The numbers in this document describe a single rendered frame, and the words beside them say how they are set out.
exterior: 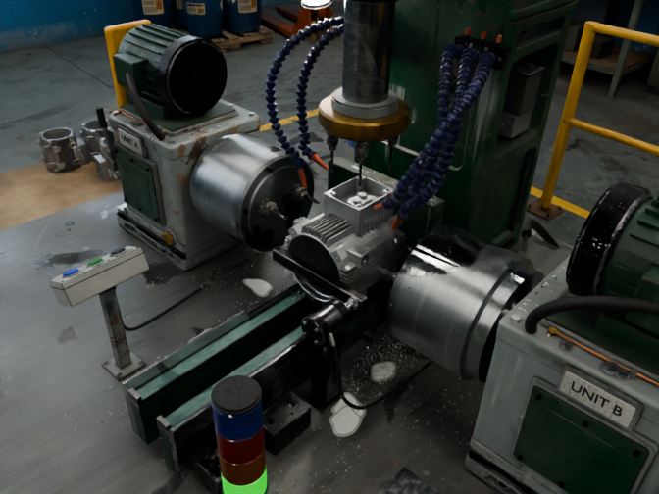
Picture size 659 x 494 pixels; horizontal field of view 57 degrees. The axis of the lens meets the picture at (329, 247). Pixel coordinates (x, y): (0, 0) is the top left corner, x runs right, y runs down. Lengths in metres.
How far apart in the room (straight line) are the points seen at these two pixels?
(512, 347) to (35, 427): 0.91
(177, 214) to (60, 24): 5.37
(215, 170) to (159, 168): 0.18
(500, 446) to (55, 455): 0.81
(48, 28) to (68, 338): 5.48
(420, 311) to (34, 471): 0.76
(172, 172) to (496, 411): 0.91
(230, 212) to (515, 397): 0.73
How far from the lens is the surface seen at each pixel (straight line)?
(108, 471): 1.25
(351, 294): 1.19
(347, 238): 1.25
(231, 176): 1.39
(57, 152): 3.70
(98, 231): 1.89
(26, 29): 6.75
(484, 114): 1.28
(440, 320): 1.07
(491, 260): 1.09
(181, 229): 1.59
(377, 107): 1.15
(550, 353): 0.95
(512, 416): 1.08
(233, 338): 1.26
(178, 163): 1.50
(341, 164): 1.40
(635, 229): 0.92
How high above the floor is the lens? 1.77
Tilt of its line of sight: 34 degrees down
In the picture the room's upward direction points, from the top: 1 degrees clockwise
